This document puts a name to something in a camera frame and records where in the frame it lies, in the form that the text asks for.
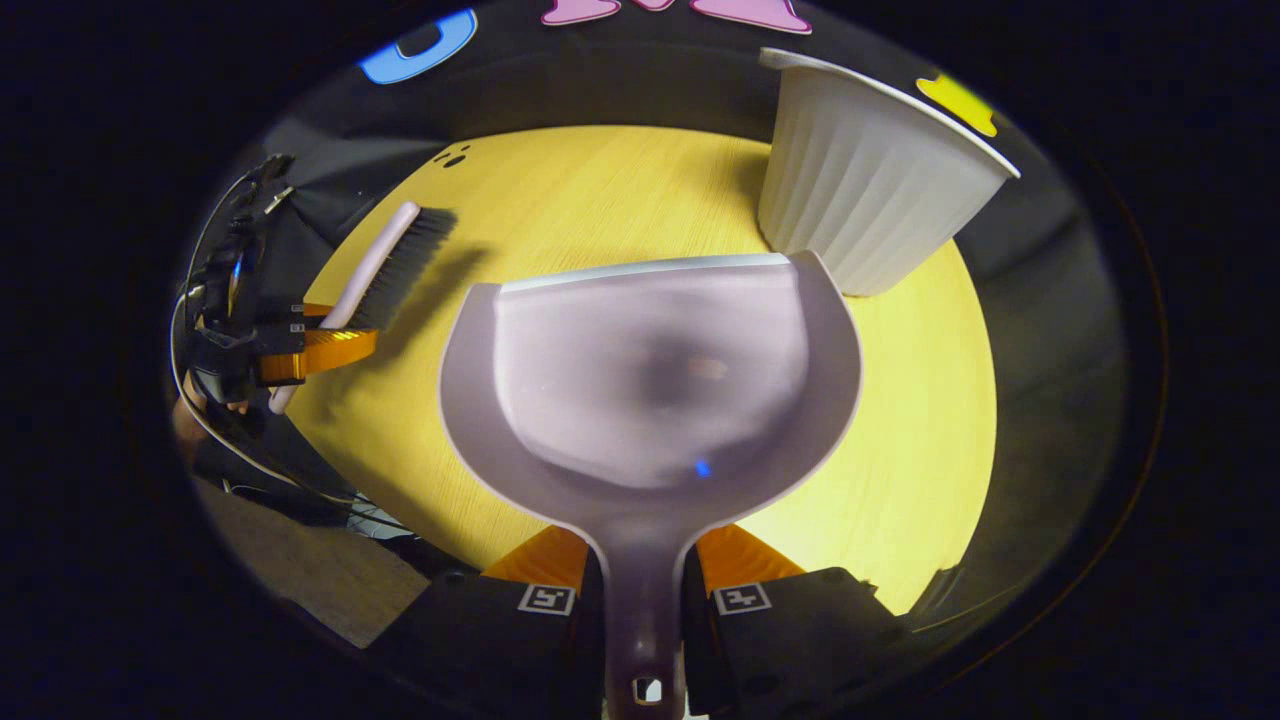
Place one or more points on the lilac plastic dustpan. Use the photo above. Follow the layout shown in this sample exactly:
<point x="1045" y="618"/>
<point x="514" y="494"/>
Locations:
<point x="650" y="380"/>

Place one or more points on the small lilac broom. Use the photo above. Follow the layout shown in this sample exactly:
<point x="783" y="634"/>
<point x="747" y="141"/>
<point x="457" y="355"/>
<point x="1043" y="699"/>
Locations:
<point x="375" y="258"/>

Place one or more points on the white ribbed garbage bin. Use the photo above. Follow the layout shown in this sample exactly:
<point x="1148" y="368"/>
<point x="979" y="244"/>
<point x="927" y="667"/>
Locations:
<point x="870" y="180"/>

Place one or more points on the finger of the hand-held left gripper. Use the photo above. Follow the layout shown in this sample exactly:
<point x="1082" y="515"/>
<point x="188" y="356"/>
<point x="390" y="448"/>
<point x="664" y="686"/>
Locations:
<point x="312" y="315"/>
<point x="320" y="350"/>

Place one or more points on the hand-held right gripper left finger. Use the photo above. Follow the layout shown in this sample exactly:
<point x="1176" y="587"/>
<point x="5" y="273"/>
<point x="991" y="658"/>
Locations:
<point x="480" y="640"/>

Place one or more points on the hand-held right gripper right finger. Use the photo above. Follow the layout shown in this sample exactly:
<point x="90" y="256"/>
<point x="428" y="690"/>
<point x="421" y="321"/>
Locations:
<point x="800" y="640"/>

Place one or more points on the wooden desktop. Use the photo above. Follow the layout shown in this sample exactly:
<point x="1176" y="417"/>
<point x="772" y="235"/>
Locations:
<point x="560" y="200"/>

